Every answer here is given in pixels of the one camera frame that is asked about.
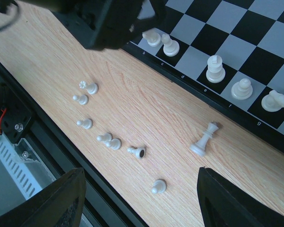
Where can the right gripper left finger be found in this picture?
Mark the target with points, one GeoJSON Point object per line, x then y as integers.
{"type": "Point", "coordinates": [60, 204]}

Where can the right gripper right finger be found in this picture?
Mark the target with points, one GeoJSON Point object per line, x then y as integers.
{"type": "Point", "coordinates": [223, 204]}

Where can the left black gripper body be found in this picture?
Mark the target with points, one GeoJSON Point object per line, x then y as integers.
{"type": "Point", "coordinates": [109, 24]}

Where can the white pawn bottom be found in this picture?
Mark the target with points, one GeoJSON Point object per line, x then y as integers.
{"type": "Point", "coordinates": [86, 124]}

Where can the white knight piece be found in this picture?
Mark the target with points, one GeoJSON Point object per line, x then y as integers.
{"type": "Point", "coordinates": [273, 102]}

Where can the white bishop piece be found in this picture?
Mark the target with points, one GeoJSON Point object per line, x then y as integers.
{"type": "Point", "coordinates": [242, 90]}

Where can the white queen piece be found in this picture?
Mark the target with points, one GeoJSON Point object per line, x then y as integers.
{"type": "Point", "coordinates": [215, 72]}

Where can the white standing king piece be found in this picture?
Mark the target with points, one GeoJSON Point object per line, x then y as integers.
{"type": "Point", "coordinates": [199, 147]}

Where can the black and grey chessboard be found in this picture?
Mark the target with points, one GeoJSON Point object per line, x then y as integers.
{"type": "Point", "coordinates": [249, 37]}

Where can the black frame rail front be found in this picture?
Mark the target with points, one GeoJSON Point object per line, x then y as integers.
{"type": "Point", "coordinates": [103, 206]}

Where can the white slotted cable duct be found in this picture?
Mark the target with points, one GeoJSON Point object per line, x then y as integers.
{"type": "Point", "coordinates": [26, 168]}

